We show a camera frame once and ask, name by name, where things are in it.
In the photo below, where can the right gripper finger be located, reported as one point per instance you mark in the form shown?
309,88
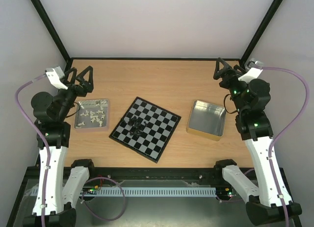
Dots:
239,71
222,68

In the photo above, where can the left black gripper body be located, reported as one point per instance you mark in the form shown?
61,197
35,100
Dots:
79,92

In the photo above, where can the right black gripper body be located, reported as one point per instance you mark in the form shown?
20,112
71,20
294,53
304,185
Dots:
227,75

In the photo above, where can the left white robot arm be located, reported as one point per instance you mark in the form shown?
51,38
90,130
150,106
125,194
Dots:
56,201

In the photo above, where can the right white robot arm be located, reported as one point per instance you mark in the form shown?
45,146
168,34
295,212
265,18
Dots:
269,201

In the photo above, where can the silver tin with white pieces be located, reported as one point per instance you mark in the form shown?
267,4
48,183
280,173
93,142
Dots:
92,115

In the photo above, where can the pile of black chess pieces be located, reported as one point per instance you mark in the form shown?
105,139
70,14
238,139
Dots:
137,126

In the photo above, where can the empty gold-rimmed metal tin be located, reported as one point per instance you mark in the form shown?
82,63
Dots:
206,120

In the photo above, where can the black and silver chessboard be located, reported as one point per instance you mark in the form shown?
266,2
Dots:
161,124

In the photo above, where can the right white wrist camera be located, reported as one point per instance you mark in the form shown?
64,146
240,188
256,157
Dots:
254,68

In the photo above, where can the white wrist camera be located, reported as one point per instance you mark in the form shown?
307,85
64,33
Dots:
55,75
254,68

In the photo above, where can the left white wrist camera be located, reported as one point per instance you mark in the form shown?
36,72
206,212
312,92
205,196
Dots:
55,75

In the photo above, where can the black aluminium frame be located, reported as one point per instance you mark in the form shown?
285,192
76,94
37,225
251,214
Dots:
69,60

